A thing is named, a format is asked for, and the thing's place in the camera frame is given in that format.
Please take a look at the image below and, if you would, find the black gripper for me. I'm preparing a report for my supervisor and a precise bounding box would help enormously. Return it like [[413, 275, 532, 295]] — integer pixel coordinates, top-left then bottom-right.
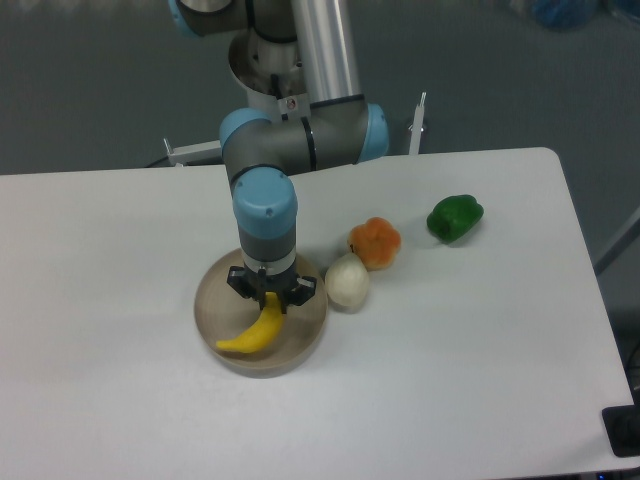
[[227, 260, 317, 314]]

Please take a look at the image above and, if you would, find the yellow banana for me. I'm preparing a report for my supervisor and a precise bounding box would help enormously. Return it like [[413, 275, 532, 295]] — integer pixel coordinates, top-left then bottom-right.
[[215, 292, 284, 354]]

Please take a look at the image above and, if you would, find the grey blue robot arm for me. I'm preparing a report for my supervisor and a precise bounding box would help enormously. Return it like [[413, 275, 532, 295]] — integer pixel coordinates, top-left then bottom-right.
[[169, 1, 389, 307]]

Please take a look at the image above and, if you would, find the beige round plate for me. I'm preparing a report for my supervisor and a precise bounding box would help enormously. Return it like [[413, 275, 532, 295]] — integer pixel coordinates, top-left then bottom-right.
[[194, 249, 328, 378]]

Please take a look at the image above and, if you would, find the orange bell pepper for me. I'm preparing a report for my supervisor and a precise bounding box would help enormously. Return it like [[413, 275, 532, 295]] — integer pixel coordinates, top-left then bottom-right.
[[347, 217, 402, 271]]

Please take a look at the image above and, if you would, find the green bell pepper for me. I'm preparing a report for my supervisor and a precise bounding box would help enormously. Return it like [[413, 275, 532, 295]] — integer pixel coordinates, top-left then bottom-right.
[[426, 194, 484, 244]]

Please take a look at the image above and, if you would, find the black box at edge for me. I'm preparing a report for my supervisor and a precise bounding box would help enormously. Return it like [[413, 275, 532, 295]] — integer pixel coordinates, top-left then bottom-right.
[[602, 405, 639, 458]]

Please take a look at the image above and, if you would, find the white metal bracket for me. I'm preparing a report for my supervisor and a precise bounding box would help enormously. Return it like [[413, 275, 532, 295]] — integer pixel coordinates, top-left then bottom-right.
[[163, 138, 223, 166]]

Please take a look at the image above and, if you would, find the white metal post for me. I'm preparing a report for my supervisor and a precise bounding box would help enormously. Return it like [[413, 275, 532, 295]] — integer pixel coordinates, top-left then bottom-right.
[[408, 91, 427, 155]]

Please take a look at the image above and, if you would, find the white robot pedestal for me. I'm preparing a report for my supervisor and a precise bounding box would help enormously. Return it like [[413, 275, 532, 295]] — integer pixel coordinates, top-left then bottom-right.
[[228, 29, 311, 122]]

